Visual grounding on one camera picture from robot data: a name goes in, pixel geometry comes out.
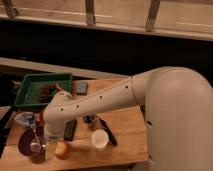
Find yellow red apple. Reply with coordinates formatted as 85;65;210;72
54;141;69;158

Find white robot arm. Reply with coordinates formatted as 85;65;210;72
43;67;213;171

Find red bowl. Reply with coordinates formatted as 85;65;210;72
39;111;45;126

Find purple bowl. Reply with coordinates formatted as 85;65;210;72
18;126;45;157

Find blue grey sponge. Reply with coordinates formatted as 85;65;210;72
76;82;88;95

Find small dark metal can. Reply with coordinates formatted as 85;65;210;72
83;115;94;124

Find red yellow toy food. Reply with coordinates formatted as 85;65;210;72
55;83;65;93

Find wooden table board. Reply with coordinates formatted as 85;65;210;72
0;77;155;171

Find white cup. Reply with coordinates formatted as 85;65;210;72
91;129;109;151

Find black remote control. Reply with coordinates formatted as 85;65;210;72
64;120;77;141

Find dark brown food pieces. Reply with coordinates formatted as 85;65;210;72
39;85;55;103

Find green plastic tray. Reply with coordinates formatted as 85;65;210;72
14;73;72;110

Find crumpled grey blue cloth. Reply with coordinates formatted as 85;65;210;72
14;112;36;127

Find metal spoon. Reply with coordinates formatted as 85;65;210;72
30;130;46;153

